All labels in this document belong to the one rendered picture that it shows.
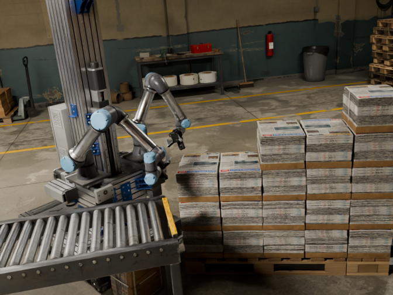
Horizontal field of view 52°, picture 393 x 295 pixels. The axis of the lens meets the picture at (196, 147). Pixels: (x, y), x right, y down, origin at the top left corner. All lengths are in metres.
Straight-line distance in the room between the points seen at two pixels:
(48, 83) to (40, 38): 0.92
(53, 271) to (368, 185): 1.97
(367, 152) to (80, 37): 2.05
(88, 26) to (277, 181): 1.67
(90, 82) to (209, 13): 6.57
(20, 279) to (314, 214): 1.85
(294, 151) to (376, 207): 0.68
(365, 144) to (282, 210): 0.69
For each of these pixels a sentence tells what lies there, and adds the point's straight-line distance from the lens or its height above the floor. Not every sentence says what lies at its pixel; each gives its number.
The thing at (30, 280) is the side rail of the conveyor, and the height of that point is 0.74.
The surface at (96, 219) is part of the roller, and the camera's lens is 2.39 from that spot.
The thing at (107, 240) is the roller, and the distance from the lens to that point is 2.17.
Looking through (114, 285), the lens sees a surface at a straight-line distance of 2.99.
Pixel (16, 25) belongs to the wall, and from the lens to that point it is 9.27.
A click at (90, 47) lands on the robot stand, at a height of 1.67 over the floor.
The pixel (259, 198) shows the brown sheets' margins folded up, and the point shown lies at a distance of 2.80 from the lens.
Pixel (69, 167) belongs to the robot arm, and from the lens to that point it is 2.74.
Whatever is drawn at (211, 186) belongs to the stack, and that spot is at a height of 0.72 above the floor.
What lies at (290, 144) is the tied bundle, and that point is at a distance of 2.66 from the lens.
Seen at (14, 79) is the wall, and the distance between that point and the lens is 9.41.
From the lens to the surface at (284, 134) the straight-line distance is 2.67.
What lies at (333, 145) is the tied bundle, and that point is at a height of 0.99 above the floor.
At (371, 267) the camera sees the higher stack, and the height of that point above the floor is 0.07.
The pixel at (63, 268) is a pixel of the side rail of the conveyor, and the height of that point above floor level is 0.77.
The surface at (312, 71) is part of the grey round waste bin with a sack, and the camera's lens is 9.62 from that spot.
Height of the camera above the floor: 1.91
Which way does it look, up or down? 20 degrees down
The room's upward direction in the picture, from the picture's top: 5 degrees counter-clockwise
